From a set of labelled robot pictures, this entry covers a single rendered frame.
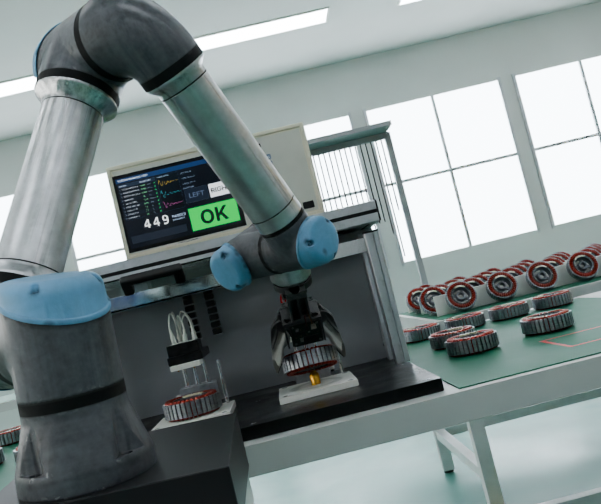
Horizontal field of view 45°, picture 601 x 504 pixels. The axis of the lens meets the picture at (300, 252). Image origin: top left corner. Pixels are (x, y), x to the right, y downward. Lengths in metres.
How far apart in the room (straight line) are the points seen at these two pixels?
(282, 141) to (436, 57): 6.90
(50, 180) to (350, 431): 0.59
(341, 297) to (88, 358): 0.96
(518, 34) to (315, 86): 2.34
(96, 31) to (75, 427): 0.50
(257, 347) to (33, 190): 0.83
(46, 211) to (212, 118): 0.25
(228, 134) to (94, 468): 0.47
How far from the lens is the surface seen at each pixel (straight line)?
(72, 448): 0.81
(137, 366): 1.71
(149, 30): 0.99
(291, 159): 1.58
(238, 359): 1.69
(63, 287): 0.81
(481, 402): 1.22
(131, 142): 8.16
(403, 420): 1.20
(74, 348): 0.80
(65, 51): 1.07
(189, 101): 1.00
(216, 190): 1.58
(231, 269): 1.15
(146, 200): 1.59
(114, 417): 0.83
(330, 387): 1.37
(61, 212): 0.99
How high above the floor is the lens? 0.96
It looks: 3 degrees up
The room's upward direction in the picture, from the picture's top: 14 degrees counter-clockwise
